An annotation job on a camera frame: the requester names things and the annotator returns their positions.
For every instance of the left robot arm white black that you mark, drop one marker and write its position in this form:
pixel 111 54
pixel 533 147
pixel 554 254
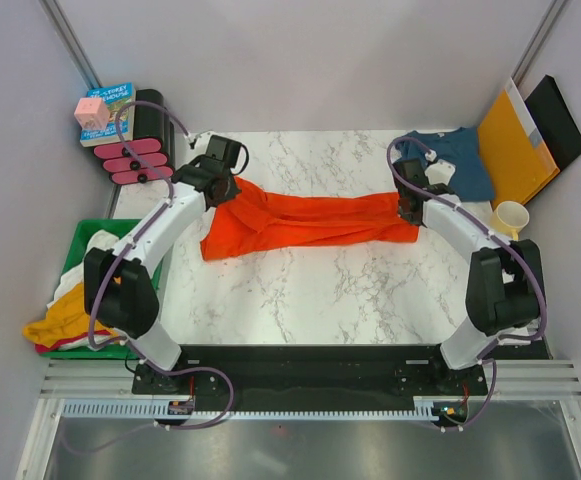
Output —
pixel 118 289

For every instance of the white cable duct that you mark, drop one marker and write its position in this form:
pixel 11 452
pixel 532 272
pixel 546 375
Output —
pixel 162 409

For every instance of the pink cube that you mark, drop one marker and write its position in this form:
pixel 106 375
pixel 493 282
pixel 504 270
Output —
pixel 92 113

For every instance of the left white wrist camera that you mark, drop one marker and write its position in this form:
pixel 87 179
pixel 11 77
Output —
pixel 200 142

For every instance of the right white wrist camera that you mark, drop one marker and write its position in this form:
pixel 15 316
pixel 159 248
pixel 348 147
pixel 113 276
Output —
pixel 440 172

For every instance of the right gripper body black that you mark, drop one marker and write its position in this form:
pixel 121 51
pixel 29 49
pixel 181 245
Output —
pixel 407 217

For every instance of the pink t shirt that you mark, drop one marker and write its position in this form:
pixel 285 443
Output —
pixel 63 345

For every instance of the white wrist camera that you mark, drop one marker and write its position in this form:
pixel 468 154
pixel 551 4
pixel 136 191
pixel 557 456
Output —
pixel 200 142
pixel 440 172

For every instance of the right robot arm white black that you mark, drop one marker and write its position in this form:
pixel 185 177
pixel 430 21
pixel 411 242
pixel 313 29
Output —
pixel 505 298

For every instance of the yellow t shirt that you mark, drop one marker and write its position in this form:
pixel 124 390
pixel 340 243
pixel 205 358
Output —
pixel 65 320

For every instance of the yellow mug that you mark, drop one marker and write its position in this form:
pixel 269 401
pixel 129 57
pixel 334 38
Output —
pixel 509 218

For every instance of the orange folder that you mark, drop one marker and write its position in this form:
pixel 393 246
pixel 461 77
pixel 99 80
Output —
pixel 513 150

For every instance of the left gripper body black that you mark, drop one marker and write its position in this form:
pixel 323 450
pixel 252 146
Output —
pixel 232 191

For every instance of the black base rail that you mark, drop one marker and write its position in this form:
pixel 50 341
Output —
pixel 312 377

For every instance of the green plastic bin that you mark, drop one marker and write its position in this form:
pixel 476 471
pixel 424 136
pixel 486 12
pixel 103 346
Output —
pixel 95 233

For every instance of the orange t shirt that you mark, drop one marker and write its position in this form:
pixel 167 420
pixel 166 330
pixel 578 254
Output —
pixel 259 221

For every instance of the black flat box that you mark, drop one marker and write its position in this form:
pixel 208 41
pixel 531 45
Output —
pixel 555 123

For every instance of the blue paperback book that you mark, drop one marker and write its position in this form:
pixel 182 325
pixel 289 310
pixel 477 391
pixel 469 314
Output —
pixel 115 97

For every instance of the blue folded t shirt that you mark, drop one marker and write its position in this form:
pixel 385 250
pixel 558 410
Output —
pixel 470 181

